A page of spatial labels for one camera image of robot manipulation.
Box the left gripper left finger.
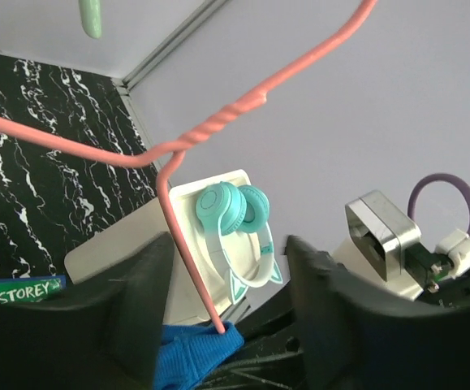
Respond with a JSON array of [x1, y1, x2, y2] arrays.
[[0, 233, 175, 389]]

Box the teal cat ear headphones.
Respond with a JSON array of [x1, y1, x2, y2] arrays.
[[195, 181, 283, 304]]

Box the blue tank top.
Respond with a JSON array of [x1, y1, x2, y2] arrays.
[[153, 322, 244, 390]]

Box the pink wire clothes hanger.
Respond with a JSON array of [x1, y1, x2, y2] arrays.
[[0, 0, 377, 334]]

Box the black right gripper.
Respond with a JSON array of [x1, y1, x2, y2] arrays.
[[201, 285, 308, 390]]

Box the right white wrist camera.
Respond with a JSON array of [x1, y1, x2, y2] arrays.
[[332, 191, 470, 307]]

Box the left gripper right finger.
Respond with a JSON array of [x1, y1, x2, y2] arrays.
[[285, 236, 470, 389]]

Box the blue storey treehouse book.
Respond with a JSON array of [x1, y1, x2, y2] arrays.
[[0, 275, 66, 304]]

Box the mint green clothes hanger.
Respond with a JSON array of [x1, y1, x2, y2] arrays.
[[78, 0, 102, 39]]

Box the white drawer storage box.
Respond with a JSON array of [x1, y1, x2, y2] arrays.
[[63, 169, 288, 326]]

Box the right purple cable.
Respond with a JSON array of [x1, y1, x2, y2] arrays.
[[407, 173, 470, 241]]

